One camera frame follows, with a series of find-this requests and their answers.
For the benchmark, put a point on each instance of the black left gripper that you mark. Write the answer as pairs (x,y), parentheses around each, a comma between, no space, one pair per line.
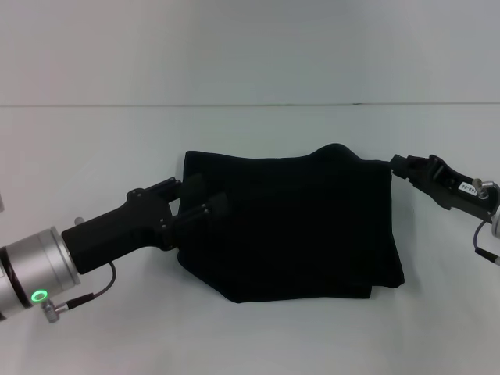
(117,230)

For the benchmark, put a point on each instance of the black shirt with FREE print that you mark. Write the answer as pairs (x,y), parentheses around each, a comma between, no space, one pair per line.
(289,222)

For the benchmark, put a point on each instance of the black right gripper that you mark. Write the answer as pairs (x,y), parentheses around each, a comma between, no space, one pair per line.
(457,187)

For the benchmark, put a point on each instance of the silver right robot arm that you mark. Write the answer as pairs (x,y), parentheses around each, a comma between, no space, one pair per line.
(496,224)

